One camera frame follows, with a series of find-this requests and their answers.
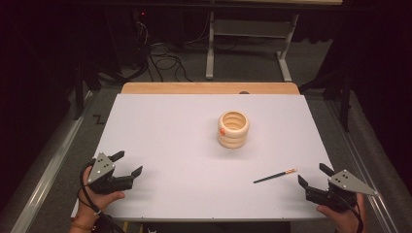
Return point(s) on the person's right hand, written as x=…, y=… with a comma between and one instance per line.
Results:
x=343, y=220

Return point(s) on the metal floor rail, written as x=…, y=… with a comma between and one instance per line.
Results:
x=55, y=168
x=359, y=161

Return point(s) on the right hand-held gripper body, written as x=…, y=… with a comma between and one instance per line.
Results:
x=343, y=186

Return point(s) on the white metal desk frame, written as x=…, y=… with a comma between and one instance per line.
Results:
x=252, y=29

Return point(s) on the dark pencil with orange end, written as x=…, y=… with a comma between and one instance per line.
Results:
x=275, y=175

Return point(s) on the black device with red light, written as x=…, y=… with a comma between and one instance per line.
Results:
x=141, y=35

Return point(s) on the person's left hand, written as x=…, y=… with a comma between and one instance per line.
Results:
x=97, y=200

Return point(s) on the black stand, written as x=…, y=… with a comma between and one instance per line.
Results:
x=79, y=90
x=345, y=97

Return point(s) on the cream ringed pen holder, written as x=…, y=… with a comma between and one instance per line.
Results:
x=233, y=131

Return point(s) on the person's dark clothing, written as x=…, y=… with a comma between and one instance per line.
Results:
x=213, y=227

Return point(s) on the white board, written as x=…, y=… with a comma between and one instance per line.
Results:
x=181, y=145

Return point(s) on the wooden table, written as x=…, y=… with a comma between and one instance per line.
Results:
x=194, y=88

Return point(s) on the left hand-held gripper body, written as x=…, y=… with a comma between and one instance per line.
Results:
x=102, y=168

